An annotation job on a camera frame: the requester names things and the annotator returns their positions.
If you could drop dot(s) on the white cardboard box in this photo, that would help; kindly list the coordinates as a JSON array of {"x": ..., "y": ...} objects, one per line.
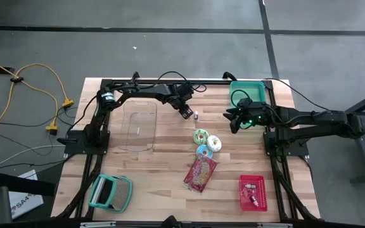
[{"x": 24, "y": 204}]

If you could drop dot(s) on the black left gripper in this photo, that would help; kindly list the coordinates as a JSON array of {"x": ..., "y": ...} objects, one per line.
[{"x": 181, "y": 93}]

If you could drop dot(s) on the black aluminium table frame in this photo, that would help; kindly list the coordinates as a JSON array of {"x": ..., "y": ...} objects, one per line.
[{"x": 214, "y": 82}]

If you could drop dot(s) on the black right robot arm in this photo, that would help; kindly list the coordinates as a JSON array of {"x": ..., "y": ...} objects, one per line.
[{"x": 322, "y": 122}]

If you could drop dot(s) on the small white dropper bottle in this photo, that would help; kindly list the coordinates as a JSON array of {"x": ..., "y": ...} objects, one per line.
[
  {"x": 195, "y": 115},
  {"x": 250, "y": 186}
]

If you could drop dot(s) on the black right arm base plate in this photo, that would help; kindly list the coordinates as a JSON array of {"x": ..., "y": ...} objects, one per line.
[{"x": 293, "y": 149}]

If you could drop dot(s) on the red plastic basket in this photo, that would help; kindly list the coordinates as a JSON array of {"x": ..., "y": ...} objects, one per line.
[{"x": 261, "y": 202}]

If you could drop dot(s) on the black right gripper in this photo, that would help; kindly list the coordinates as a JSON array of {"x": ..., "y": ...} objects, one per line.
[{"x": 255, "y": 112}]

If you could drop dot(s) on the clear plastic bin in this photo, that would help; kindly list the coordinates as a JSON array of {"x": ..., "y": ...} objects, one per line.
[{"x": 138, "y": 126}]

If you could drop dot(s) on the black frame bracket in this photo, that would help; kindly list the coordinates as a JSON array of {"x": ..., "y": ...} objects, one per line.
[
  {"x": 228, "y": 75},
  {"x": 135, "y": 76}
]

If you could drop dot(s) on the red plastic-wrapped packet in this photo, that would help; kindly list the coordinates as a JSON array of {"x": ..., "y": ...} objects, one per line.
[{"x": 200, "y": 174}]

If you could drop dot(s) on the silver metal bracket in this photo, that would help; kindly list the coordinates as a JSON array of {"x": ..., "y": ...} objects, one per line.
[
  {"x": 97, "y": 225},
  {"x": 274, "y": 225}
]

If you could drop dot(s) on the blue iced doughnut toy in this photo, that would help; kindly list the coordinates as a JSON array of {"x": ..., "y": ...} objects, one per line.
[{"x": 200, "y": 152}]

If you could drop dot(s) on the teal framed mesh holder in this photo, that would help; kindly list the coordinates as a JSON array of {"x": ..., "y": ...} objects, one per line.
[{"x": 119, "y": 196}]

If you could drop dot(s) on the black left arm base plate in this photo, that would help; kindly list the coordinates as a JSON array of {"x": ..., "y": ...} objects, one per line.
[{"x": 74, "y": 147}]

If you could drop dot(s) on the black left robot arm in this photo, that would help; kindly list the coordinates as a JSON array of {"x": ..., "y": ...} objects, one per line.
[{"x": 144, "y": 90}]

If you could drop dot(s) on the small bottle dark red cap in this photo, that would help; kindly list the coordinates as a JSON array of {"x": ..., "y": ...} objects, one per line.
[{"x": 254, "y": 200}]

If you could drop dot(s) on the black beam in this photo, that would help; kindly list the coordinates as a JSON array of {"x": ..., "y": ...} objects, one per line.
[{"x": 21, "y": 185}]

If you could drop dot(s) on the green plastic tray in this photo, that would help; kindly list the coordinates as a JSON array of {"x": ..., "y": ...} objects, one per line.
[{"x": 252, "y": 90}]

